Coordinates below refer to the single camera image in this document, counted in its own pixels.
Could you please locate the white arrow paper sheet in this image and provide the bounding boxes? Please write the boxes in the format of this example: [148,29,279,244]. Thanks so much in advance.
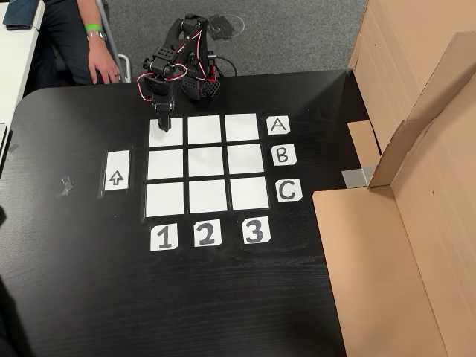
[103,149,131,192]

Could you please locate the white side table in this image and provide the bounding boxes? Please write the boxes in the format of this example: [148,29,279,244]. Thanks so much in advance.
[0,0,46,127]

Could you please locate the grey metal chair frame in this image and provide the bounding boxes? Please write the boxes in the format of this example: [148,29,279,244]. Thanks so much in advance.
[97,0,132,83]

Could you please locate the red white servo wire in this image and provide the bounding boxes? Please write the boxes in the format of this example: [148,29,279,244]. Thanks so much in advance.
[135,25,206,102]

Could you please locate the black power cable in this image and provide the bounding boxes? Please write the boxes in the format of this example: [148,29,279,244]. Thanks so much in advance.
[213,55,239,78]

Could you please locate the white paper grid square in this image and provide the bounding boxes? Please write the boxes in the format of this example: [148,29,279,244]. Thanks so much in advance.
[224,113,260,143]
[145,182,185,219]
[149,118,184,147]
[226,144,264,175]
[147,149,184,180]
[187,115,222,145]
[188,147,225,178]
[189,180,228,215]
[230,176,270,210]

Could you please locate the black red bar clamp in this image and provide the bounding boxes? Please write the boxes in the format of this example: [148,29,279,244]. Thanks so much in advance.
[205,51,219,83]

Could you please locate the paper label number 3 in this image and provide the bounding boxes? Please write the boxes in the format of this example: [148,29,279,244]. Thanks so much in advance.
[242,216,271,245]

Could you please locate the paper label number 2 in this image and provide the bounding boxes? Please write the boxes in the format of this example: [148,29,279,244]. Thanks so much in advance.
[193,222,222,248]

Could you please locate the paper label number 1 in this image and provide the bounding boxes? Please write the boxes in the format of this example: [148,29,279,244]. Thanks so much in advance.
[149,225,178,251]

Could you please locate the brown cardboard box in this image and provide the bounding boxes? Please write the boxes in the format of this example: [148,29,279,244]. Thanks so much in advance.
[312,0,476,357]

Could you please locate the paper label letter A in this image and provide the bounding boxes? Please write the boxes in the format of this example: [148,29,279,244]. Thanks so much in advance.
[266,115,290,135]

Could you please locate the paper label letter C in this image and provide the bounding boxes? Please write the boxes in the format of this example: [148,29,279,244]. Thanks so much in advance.
[276,178,303,203]

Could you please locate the dark blue notebook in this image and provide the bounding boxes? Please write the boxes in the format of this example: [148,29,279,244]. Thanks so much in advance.
[2,0,45,31]

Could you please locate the clear tape scrap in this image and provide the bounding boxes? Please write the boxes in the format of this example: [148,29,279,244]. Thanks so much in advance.
[59,176,76,197]

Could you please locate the seated person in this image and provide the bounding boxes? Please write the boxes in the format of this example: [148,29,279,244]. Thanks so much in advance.
[35,0,112,87]

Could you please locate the paper label letter B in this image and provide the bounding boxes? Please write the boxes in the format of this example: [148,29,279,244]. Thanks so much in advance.
[271,144,297,167]

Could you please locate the left hand with wristwatch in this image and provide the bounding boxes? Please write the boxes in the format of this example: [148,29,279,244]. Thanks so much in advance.
[88,39,122,85]

